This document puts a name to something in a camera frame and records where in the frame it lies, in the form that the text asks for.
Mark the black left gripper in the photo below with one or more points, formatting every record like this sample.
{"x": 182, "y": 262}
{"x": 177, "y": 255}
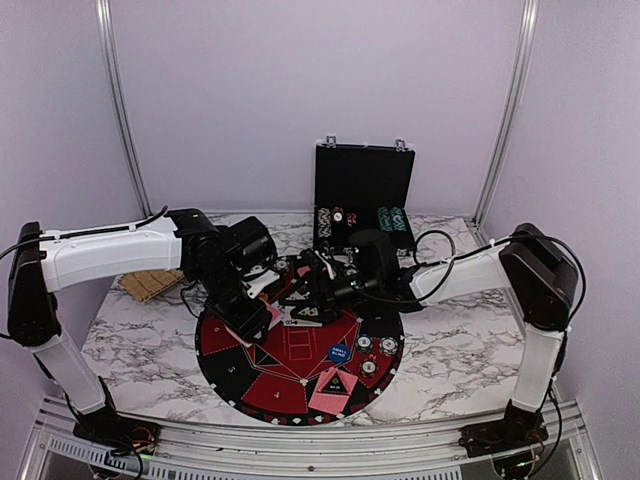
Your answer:
{"x": 247, "y": 322}

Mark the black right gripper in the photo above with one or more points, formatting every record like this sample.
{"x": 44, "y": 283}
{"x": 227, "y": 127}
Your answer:
{"x": 318, "y": 284}

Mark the red playing card deck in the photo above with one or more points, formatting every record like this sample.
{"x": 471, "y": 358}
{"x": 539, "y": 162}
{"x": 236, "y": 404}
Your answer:
{"x": 258, "y": 332}

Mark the eight of spades card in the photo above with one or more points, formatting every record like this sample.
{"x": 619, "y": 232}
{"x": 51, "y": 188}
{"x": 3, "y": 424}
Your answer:
{"x": 301, "y": 323}

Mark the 10 chips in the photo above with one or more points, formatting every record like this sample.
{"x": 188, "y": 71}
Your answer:
{"x": 388, "y": 346}
{"x": 282, "y": 265}

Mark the blue small blind button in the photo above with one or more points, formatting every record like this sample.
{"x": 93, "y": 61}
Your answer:
{"x": 339, "y": 353}

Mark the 50 chips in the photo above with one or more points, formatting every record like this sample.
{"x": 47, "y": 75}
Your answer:
{"x": 364, "y": 344}

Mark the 100 chips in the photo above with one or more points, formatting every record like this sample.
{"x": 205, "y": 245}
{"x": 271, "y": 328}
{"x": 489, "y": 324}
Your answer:
{"x": 368, "y": 369}

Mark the black triangular all-in marker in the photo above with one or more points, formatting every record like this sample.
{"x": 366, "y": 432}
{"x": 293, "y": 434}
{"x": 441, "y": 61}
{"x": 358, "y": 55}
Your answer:
{"x": 335, "y": 385}

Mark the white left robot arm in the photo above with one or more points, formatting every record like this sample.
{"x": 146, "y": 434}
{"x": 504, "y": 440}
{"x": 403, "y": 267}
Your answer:
{"x": 47, "y": 262}

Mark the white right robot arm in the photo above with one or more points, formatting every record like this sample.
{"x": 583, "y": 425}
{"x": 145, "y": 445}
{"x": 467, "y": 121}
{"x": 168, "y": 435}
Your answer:
{"x": 461, "y": 357}

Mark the cream blue chips in case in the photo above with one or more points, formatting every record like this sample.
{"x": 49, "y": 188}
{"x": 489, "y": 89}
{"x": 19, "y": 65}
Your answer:
{"x": 330, "y": 222}

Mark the round red black poker mat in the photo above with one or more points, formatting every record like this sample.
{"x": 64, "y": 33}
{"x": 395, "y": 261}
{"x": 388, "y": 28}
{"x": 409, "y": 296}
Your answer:
{"x": 274, "y": 382}

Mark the teal chips in case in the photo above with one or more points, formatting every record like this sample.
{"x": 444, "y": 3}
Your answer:
{"x": 391, "y": 219}

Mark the black chip carrying case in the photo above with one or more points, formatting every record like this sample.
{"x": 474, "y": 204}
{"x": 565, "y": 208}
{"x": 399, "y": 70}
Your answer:
{"x": 360, "y": 179}

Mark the woven bamboo tray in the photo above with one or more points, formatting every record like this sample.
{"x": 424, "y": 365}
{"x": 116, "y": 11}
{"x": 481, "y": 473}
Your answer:
{"x": 145, "y": 285}

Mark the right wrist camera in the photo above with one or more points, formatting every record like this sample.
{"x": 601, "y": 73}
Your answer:
{"x": 375, "y": 258}

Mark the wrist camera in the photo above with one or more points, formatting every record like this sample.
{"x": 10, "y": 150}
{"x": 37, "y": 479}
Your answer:
{"x": 247, "y": 244}
{"x": 375, "y": 258}

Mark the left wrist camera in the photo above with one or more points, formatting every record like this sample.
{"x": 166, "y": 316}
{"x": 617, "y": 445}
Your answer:
{"x": 247, "y": 244}

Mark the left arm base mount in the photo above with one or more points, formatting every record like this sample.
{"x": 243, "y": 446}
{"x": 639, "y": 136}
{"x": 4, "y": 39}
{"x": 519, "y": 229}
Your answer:
{"x": 115, "y": 430}

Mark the aluminium front rail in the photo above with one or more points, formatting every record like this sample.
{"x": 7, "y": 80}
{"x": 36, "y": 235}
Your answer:
{"x": 422, "y": 450}

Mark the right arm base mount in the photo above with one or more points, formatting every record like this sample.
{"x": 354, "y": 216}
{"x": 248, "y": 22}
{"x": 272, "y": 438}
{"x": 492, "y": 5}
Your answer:
{"x": 516, "y": 429}

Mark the left aluminium frame post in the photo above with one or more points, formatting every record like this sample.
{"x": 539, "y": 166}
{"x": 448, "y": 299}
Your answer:
{"x": 110, "y": 58}

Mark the aluminium frame post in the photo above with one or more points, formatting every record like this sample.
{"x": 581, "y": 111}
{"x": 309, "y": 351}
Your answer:
{"x": 110, "y": 58}
{"x": 515, "y": 93}

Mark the right aluminium frame post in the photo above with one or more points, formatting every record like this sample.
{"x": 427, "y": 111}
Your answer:
{"x": 515, "y": 93}

